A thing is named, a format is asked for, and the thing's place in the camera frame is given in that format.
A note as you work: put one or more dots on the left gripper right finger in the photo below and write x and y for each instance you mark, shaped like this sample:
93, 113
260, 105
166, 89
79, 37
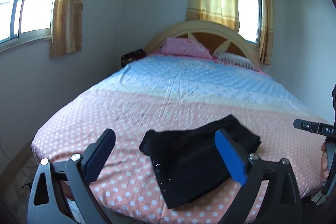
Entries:
281, 202

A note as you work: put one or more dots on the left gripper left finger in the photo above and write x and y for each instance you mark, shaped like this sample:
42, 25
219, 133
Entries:
47, 201

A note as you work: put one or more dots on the black pants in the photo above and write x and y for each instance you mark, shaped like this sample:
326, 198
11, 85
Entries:
187, 164

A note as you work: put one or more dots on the person right hand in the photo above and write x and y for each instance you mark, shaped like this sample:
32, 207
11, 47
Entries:
324, 164

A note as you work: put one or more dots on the yellow right curtain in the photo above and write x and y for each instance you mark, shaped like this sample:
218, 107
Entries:
266, 31

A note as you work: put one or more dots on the striped pillow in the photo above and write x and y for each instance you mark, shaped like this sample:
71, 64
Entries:
235, 60

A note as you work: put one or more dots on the back window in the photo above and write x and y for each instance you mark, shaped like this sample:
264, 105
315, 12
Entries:
250, 20

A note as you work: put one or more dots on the cream wooden headboard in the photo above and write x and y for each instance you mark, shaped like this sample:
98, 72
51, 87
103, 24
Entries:
215, 37

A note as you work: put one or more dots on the polka dot bed sheet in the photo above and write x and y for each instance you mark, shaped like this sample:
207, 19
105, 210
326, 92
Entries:
178, 93

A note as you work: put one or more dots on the black bag beside bed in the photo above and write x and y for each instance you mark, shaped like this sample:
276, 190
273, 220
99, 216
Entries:
131, 57

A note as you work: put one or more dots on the pink pillow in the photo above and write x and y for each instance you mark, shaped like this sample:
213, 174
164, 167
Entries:
185, 47

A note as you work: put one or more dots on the yellow left curtain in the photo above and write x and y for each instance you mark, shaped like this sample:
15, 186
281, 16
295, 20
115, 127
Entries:
66, 27

